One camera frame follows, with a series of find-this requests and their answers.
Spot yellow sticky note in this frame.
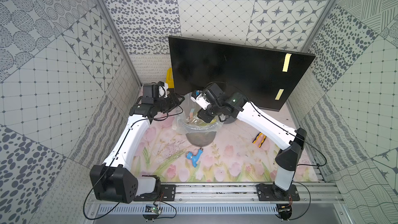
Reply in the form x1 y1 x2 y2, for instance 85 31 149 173
283 53 292 73
275 89 284 101

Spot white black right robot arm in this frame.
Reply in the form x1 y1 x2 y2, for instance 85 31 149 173
191 83 307 200

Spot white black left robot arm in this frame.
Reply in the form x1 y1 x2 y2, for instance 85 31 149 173
90 82 183 203

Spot discarded sticky notes pile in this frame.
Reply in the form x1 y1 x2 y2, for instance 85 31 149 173
186 108 216 128

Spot yellow object behind monitor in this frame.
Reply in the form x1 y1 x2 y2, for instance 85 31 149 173
165 67 175 89

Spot black AOC computer monitor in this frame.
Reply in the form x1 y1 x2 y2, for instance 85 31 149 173
168 36 315 111

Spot clear plastic bin liner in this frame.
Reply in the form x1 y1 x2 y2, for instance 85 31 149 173
172 93 223 134

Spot grey trash bin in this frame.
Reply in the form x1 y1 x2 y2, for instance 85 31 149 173
184 128 217 147

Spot blue toy drill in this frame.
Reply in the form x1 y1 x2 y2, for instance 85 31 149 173
186 148 203 168

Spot yellow black pliers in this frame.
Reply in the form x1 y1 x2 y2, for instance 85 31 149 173
252 132 267 148

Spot left circuit board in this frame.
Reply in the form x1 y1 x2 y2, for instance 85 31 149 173
143 205 162 221

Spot circuit board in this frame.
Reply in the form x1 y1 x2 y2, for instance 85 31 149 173
143 205 162 221
276 204 292 220

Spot right circuit board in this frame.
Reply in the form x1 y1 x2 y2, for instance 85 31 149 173
276 204 292 220

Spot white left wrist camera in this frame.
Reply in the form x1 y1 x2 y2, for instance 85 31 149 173
157 82 169 98

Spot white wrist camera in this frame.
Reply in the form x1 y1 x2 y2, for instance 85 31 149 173
191 90 211 110
157 82 169 98

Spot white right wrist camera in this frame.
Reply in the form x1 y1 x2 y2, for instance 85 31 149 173
191 90 211 110

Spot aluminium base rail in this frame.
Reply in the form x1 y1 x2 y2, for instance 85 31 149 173
89 182 344 217

